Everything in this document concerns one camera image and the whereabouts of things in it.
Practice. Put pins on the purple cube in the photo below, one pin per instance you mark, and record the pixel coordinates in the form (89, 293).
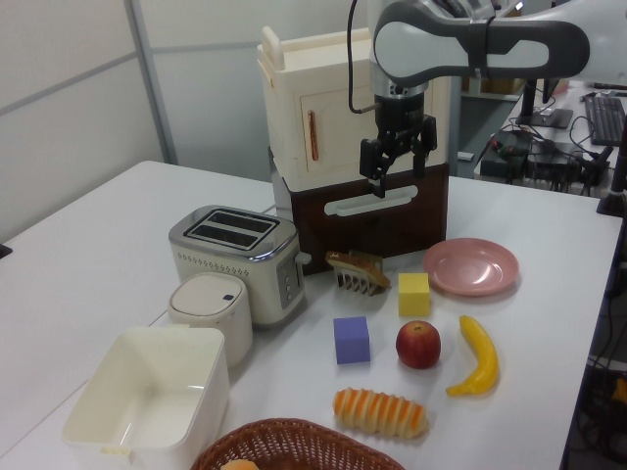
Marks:
(352, 340)

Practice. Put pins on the yellow banana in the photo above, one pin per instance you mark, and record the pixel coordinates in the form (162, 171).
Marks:
(482, 357)

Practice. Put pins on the wooden background cabinet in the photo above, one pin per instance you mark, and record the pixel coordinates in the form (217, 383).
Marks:
(495, 85)

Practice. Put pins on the cream toast rack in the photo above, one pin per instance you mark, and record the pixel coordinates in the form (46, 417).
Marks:
(352, 286)

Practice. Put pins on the yellow cube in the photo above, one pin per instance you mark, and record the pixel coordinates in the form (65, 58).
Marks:
(414, 295)

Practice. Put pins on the cream toy kitchen cabinet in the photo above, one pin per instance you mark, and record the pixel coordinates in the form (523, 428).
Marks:
(323, 78)

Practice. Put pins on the black electronics box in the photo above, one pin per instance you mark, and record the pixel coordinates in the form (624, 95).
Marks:
(507, 156)

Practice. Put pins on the black monitor stand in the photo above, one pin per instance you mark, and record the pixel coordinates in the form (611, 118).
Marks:
(544, 116)

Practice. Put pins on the small white lidded bin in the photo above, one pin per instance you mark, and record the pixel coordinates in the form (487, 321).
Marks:
(210, 308)

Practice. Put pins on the orange striped bread roll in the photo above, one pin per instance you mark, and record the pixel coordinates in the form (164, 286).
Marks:
(379, 412)

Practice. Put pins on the pink plate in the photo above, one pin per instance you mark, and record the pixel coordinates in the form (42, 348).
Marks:
(470, 267)

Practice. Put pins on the black keyboard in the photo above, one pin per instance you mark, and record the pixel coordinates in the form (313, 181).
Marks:
(607, 120)

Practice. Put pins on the open white plastic container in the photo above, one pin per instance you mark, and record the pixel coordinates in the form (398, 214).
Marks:
(147, 387)

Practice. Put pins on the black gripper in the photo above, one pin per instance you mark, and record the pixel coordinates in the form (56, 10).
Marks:
(399, 115)

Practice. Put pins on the cream silver toaster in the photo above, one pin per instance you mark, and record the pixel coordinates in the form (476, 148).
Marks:
(230, 264)

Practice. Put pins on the bread roll in basket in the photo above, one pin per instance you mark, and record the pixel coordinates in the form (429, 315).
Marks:
(240, 465)

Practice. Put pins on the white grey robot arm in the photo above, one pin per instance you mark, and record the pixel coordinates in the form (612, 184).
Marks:
(416, 44)

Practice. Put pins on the red apple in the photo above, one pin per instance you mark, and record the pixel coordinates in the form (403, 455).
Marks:
(418, 345)

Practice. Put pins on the brown wicker basket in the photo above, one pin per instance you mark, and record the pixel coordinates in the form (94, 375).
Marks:
(294, 445)

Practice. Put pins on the black flat object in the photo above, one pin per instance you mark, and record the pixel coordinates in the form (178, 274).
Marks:
(5, 251)

